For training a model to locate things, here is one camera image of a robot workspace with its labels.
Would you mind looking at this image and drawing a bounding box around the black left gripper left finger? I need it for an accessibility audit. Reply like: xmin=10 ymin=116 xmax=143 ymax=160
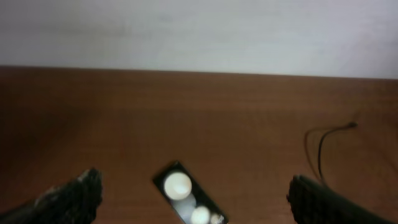
xmin=1 ymin=169 xmax=103 ymax=224

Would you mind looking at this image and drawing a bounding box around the black flip smartphone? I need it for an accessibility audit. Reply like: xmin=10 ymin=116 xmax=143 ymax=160
xmin=152 ymin=161 xmax=229 ymax=224

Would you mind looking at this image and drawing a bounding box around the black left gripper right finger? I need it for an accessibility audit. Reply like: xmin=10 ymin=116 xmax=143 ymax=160
xmin=287 ymin=175 xmax=393 ymax=224

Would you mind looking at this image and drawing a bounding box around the black charger cable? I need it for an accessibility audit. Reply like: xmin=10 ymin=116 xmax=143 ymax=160
xmin=317 ymin=122 xmax=358 ymax=187

